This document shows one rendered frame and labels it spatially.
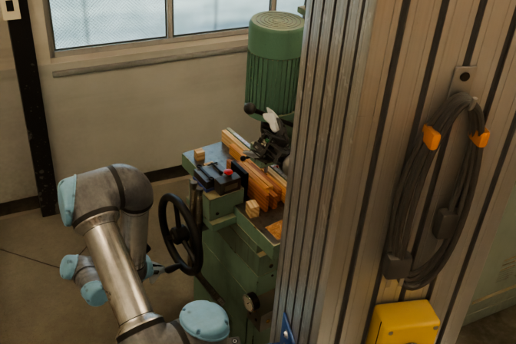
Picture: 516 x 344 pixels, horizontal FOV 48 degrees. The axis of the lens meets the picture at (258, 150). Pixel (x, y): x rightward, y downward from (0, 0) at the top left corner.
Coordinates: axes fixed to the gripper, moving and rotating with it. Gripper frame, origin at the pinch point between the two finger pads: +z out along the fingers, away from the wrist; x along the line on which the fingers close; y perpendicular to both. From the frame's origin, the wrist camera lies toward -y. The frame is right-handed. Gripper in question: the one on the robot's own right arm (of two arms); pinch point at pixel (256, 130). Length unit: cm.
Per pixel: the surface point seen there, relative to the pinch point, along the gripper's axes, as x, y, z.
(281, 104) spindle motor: -8.7, -9.0, 4.5
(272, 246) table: 29.9, -14.1, -15.8
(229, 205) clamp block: 29.8, -11.8, 6.4
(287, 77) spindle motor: -17.2, -5.6, 4.4
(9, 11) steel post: 23, 27, 141
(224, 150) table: 23, -27, 37
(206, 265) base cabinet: 66, -33, 22
